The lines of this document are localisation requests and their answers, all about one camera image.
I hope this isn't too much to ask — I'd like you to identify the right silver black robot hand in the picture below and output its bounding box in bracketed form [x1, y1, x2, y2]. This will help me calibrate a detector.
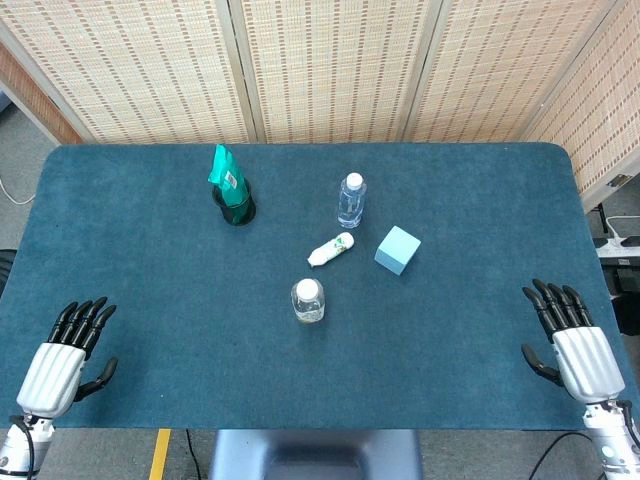
[520, 278, 627, 404]

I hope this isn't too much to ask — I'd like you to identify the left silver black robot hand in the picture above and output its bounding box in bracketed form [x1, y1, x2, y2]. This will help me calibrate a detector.
[16, 296, 120, 419]

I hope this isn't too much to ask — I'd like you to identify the labelled tea drink bottle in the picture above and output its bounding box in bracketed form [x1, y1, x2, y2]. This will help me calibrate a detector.
[290, 278, 326, 325]

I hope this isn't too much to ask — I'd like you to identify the small white green object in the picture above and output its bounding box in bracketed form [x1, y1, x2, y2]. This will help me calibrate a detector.
[306, 231, 356, 268]

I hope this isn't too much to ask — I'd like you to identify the clear water bottle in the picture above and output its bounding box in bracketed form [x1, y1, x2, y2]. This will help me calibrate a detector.
[337, 172, 370, 230]

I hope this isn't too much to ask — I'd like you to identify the white power strip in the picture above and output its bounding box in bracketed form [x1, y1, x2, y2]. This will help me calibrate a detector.
[596, 234, 640, 259]

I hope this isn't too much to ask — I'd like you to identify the blue carpet table cloth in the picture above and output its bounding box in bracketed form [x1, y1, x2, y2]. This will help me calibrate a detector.
[0, 142, 632, 432]

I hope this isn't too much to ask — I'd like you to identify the yellow floor tape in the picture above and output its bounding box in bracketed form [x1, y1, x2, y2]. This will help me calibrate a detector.
[148, 428, 173, 480]

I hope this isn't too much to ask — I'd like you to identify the light blue foam cube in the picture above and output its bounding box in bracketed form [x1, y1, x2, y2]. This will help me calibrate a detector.
[374, 225, 422, 277]

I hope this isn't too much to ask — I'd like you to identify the black mesh pen cup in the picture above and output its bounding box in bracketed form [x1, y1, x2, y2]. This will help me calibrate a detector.
[211, 178, 258, 227]

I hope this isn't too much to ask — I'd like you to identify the bamboo folding screen panel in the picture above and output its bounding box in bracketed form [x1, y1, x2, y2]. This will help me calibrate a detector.
[404, 0, 626, 144]
[229, 0, 441, 145]
[522, 0, 640, 211]
[0, 0, 251, 146]

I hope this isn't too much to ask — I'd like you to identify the green plastic packet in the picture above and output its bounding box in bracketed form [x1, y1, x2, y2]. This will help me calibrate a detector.
[207, 143, 253, 224]

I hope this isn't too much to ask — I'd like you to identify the blue grey robot torso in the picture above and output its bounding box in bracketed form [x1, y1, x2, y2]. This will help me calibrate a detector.
[208, 428, 422, 480]

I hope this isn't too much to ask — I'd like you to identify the brown woven screen panel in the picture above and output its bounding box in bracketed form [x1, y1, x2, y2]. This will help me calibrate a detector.
[0, 22, 84, 146]

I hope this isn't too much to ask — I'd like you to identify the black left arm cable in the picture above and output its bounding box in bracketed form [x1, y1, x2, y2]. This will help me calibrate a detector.
[8, 414, 39, 480]

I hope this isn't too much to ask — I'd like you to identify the black floor cable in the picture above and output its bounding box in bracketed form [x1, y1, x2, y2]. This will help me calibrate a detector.
[184, 428, 201, 480]
[529, 432, 594, 480]

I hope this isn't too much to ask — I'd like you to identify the white power cable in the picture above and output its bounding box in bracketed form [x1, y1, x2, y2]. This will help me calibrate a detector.
[606, 214, 640, 239]

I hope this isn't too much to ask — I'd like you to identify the thin white floor cable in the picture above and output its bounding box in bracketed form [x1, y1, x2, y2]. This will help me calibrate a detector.
[0, 175, 36, 206]

